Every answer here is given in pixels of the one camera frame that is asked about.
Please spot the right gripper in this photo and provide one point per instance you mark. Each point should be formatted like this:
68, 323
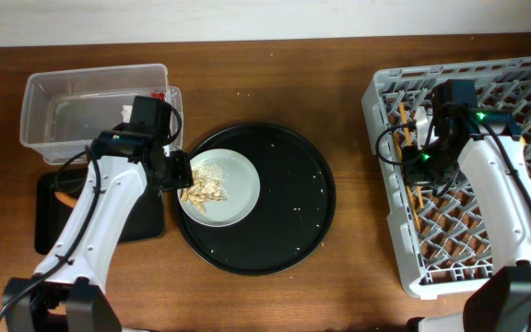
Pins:
410, 172

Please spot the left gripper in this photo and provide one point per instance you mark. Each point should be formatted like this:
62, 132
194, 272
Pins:
183, 174

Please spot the wooden chopstick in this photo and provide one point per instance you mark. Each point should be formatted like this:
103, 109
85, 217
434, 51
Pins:
403, 117
412, 200

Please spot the grey plate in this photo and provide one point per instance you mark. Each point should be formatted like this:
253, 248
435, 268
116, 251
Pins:
242, 183

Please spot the carrot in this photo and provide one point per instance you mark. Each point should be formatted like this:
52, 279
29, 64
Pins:
66, 199

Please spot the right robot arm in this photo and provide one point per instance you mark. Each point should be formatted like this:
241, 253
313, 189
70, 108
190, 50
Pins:
485, 146

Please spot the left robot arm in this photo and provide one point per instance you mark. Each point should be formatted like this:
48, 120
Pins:
67, 289

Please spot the grey dishwasher rack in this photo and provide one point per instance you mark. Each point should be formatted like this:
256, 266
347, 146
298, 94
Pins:
451, 253

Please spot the peanut and rice scraps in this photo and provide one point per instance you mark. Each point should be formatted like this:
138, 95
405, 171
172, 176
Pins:
208, 179

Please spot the black rectangular tray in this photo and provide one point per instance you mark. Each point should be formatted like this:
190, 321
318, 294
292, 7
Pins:
146, 220

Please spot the crumpled white tissue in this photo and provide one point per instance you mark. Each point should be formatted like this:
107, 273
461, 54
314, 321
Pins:
126, 113

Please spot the red wrapper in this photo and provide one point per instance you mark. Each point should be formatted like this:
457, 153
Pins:
158, 95

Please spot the black round tray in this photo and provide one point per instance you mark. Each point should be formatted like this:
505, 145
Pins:
293, 212

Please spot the clear plastic bin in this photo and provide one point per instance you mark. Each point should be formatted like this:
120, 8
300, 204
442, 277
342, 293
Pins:
63, 111

